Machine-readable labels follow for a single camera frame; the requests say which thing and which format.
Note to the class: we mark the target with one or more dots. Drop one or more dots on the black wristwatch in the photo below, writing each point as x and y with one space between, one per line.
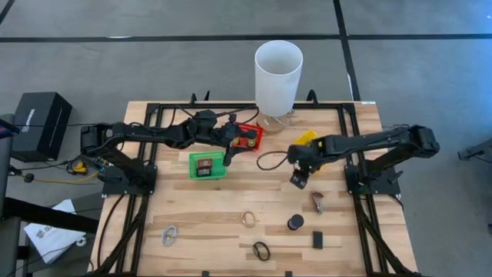
266 254

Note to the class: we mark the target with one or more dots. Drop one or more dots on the gold metal wristwatch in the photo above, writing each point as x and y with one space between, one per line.
243 217

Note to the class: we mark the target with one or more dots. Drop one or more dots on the black table frame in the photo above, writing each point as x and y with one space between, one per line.
326 105

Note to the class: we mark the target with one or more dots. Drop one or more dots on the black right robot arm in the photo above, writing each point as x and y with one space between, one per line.
365 144

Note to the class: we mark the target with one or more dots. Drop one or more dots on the yellow sand hourglass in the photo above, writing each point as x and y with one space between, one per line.
235 142

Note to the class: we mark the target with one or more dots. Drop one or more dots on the purple sand hourglass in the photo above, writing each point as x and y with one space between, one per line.
295 222

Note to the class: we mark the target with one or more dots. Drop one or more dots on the red plastic basket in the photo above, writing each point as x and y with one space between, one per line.
260 134

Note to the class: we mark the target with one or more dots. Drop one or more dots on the silver carabiner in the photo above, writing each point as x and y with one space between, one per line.
165 235

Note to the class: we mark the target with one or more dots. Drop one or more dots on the green plastic basket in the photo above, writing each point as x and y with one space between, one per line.
219 169

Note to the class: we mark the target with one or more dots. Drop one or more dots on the black cardboard box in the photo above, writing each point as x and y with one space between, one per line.
38 123

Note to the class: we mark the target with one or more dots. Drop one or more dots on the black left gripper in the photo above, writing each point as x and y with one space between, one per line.
228 134

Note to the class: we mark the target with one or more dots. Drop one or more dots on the small black box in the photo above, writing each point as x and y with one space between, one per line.
317 239

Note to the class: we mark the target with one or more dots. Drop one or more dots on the red framed small clock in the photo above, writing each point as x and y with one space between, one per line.
205 163

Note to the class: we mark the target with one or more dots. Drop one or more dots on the yellow plastic basket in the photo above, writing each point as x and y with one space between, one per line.
305 137

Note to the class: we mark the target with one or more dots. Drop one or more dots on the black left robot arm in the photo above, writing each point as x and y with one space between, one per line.
146 134

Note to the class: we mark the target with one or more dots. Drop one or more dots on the black metal beam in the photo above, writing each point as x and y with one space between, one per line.
46 215

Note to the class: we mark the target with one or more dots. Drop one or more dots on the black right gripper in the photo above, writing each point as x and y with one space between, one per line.
303 155

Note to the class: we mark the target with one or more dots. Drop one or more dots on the white printed paper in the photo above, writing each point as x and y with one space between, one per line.
50 238

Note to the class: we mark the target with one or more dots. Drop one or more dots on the black small clock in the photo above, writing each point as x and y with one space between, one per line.
204 172

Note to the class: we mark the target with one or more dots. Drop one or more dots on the white shade table lamp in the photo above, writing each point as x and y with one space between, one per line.
276 88

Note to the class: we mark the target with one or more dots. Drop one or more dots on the green sand hourglass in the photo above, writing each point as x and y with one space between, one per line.
251 134

